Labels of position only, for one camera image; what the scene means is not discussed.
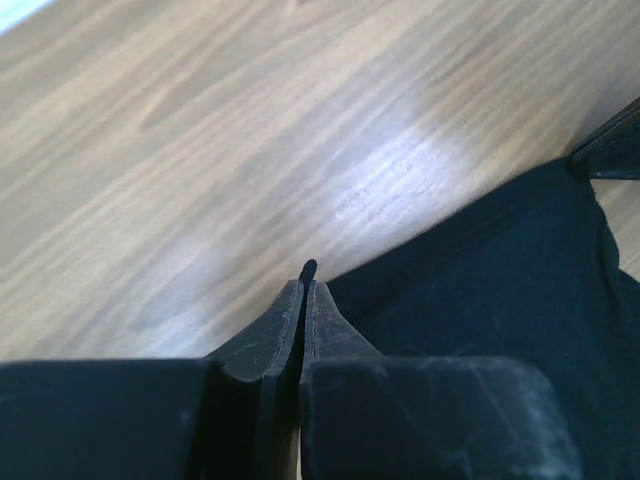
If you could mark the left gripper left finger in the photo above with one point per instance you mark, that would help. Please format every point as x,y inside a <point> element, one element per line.
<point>225,415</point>

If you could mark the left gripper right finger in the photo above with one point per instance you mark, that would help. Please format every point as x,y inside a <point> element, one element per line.
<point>364,415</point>

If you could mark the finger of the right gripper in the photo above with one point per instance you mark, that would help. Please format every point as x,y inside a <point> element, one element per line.
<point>611,152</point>

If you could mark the black t shirt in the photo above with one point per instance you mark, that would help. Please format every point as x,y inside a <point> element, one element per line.
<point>529,272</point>

